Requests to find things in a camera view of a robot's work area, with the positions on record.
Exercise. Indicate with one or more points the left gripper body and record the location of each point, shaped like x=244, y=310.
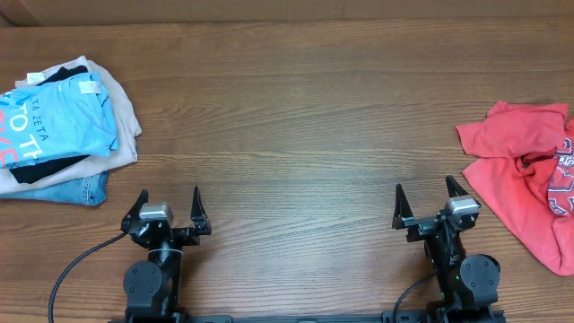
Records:
x=184, y=238

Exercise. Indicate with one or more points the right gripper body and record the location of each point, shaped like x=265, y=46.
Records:
x=421, y=229

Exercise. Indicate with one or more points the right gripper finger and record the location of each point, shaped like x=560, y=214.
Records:
x=454, y=188
x=403, y=212

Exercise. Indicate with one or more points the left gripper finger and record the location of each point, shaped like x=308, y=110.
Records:
x=197, y=210
x=133, y=212

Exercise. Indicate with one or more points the red printed t-shirt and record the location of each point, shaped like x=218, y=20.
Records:
x=524, y=172

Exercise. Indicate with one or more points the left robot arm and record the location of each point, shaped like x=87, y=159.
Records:
x=152, y=286

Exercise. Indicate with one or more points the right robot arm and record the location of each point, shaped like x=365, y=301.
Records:
x=468, y=285

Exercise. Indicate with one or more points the folded blue jeans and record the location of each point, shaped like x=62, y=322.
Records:
x=90, y=191

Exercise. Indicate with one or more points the beige folded garment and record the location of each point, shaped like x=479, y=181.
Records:
x=128, y=129

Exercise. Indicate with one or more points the black folded garment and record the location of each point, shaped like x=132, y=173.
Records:
x=33, y=173

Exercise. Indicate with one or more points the light blue folded t-shirt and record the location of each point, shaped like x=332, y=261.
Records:
x=62, y=119

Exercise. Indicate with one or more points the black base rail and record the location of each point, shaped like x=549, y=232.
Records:
x=305, y=319

